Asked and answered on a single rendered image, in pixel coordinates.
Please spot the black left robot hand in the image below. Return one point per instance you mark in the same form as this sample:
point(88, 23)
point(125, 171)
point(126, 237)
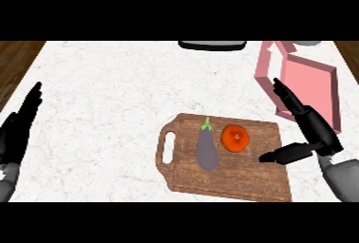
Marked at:
point(22, 126)

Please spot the pink open box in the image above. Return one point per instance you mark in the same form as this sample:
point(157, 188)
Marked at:
point(307, 79)

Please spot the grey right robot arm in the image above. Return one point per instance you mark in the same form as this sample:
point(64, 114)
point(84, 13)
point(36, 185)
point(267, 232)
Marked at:
point(344, 178)

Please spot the orange squash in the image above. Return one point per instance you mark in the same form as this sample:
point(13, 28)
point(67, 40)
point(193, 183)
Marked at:
point(236, 138)

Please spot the brown wooden cutting board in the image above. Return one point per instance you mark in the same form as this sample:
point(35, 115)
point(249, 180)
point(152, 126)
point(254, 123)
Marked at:
point(234, 158)

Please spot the grey round object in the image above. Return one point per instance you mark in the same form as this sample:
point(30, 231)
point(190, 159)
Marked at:
point(307, 43)

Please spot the purple eggplant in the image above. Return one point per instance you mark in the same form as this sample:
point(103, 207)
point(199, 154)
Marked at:
point(208, 148)

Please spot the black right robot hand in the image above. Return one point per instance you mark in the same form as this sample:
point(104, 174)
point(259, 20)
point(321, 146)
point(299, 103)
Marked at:
point(310, 126)

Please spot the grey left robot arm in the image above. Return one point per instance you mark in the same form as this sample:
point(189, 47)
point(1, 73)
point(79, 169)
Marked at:
point(5, 182)

